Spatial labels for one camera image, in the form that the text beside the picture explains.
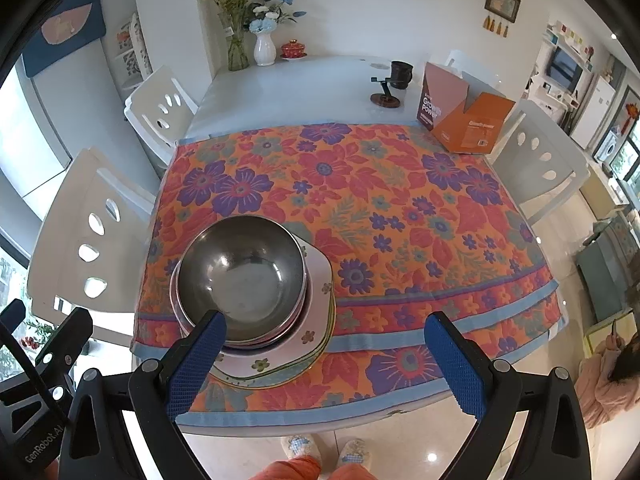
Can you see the maroon orange book box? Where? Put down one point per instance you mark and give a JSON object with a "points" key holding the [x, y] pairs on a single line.
{"points": [[463, 113]]}

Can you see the red steel bowl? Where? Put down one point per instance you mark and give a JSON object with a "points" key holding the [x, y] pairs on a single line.
{"points": [[242, 272]]}

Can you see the blue wall hanging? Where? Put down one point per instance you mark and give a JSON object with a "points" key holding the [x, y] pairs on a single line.
{"points": [[72, 25]]}

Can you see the hexagonal floral plate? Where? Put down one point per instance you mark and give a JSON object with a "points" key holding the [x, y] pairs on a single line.
{"points": [[301, 339], [321, 346]]}

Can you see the white chair far left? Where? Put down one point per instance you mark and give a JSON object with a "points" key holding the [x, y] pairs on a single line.
{"points": [[161, 112]]}

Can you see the wall television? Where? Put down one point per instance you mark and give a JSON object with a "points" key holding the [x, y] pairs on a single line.
{"points": [[564, 70]]}

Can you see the person in pink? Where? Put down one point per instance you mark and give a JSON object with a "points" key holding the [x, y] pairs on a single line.
{"points": [[608, 381]]}

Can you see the right slipper foot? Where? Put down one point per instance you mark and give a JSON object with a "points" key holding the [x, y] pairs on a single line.
{"points": [[354, 462]]}

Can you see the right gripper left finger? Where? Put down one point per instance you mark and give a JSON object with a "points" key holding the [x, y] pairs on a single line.
{"points": [[97, 445]]}

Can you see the white flower vase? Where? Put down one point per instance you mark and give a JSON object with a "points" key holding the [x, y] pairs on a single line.
{"points": [[265, 52]]}

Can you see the white chair near left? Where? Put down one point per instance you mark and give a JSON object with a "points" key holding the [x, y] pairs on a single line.
{"points": [[91, 249]]}

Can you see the black mug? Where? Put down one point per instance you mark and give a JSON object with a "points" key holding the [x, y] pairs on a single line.
{"points": [[401, 75]]}

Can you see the small framed picture lower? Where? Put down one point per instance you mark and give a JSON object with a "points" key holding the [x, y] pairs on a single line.
{"points": [[506, 9]]}

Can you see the white refrigerator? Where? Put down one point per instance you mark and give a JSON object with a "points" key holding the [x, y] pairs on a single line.
{"points": [[594, 109]]}

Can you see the red teapot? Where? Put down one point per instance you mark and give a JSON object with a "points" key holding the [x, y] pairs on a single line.
{"points": [[293, 50]]}

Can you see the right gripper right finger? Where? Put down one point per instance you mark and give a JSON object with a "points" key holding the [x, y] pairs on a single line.
{"points": [[553, 444]]}

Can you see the white corner shelf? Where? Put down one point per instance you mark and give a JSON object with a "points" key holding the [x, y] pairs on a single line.
{"points": [[132, 62]]}

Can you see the orange floral tablecloth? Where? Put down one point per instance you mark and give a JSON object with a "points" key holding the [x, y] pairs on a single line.
{"points": [[408, 229]]}

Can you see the slipper foot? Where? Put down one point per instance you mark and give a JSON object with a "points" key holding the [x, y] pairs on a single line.
{"points": [[354, 462], [303, 460]]}

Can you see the left slipper foot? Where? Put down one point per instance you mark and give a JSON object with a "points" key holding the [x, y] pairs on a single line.
{"points": [[303, 460]]}

